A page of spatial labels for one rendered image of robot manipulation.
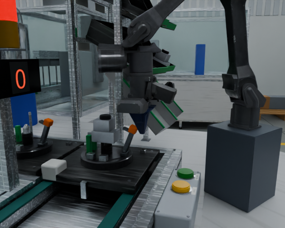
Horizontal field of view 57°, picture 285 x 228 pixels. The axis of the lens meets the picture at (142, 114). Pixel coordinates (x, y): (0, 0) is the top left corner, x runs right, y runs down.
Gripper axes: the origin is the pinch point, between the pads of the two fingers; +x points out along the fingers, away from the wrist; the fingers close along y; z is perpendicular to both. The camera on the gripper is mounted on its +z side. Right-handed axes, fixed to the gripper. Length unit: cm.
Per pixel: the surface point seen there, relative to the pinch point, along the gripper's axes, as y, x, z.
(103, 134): -2.4, 3.5, -9.6
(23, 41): 59, -24, -83
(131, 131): -1.2, 2.7, -2.6
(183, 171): -2.2, 11.6, 11.0
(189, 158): 35.3, 23.0, 8.2
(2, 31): -21.0, -20.8, -20.0
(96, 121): -2.4, 0.3, -11.4
